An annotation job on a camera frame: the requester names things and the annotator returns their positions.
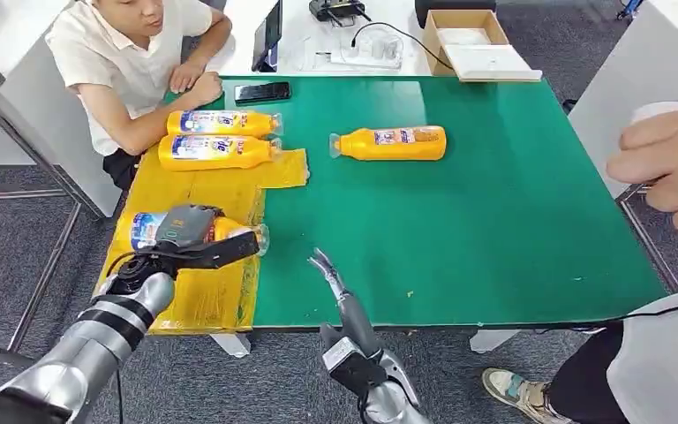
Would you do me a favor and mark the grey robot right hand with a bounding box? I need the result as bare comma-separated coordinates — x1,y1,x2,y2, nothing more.
307,247,384,360

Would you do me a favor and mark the person's left hand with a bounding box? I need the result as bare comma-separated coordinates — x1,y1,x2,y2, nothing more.
168,60,207,95

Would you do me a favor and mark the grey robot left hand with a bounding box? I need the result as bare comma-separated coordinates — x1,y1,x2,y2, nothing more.
139,203,262,273

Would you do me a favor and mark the person's right hand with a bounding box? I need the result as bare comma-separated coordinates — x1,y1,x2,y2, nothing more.
189,71,225,108

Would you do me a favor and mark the orange drink bottle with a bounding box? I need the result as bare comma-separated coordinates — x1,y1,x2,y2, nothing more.
157,133,284,172
166,109,285,140
113,204,271,259
328,125,448,162

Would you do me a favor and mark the black smartphone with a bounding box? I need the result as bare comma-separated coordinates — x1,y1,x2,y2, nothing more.
234,80,293,106

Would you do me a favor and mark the person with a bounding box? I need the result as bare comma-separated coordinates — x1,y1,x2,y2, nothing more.
44,0,234,192
548,102,678,424

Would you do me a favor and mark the yellow plastic sheet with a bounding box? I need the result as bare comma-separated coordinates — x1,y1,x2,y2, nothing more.
93,148,311,337

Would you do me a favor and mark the black tablet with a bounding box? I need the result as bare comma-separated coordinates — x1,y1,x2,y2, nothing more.
251,0,284,73

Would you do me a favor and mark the white side table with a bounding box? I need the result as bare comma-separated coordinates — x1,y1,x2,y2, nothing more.
568,0,678,201

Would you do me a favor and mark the white table foot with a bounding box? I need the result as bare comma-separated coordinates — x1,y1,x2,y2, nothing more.
468,329,522,354
208,333,252,360

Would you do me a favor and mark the green table mat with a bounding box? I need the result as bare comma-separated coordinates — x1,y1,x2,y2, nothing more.
163,76,669,329

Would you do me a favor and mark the black electronic device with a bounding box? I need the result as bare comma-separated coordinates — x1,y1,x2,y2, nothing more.
308,0,372,27

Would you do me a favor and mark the blue tool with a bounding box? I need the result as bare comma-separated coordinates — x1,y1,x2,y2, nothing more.
615,0,648,22

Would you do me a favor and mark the pale sneaker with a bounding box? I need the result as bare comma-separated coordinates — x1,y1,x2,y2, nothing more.
481,367,574,424

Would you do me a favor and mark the flat white box lid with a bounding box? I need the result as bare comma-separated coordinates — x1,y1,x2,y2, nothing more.
442,43,544,83

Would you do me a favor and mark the open cardboard box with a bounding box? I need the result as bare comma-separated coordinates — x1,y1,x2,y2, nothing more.
421,9,510,78

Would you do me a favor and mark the white foam insert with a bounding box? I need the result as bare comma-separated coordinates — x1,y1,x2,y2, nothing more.
436,27,493,48

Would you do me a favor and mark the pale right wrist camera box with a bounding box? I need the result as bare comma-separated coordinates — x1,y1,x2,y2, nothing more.
321,337,376,400

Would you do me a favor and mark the steel table frame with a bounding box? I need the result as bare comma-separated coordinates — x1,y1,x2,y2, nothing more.
0,105,106,371

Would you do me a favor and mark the black floor cable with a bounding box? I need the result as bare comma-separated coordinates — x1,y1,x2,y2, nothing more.
534,291,678,336

